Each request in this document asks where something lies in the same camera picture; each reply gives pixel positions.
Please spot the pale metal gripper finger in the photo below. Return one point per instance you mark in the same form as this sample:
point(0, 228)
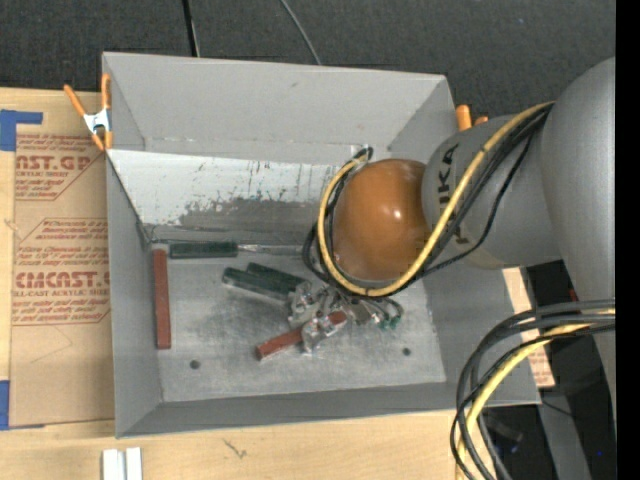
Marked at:
point(316, 333)
point(305, 306)

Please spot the red-brown flat block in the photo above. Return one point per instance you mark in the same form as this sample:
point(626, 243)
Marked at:
point(280, 345)
point(161, 298)

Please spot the dark green flat block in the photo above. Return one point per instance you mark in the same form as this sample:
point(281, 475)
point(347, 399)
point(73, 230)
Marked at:
point(202, 249)
point(252, 284)
point(280, 274)

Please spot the grey metal bin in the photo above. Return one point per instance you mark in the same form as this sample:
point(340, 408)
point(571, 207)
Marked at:
point(280, 118)

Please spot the brown cardboard board red print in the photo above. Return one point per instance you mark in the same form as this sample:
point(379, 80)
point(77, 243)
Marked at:
point(55, 248)

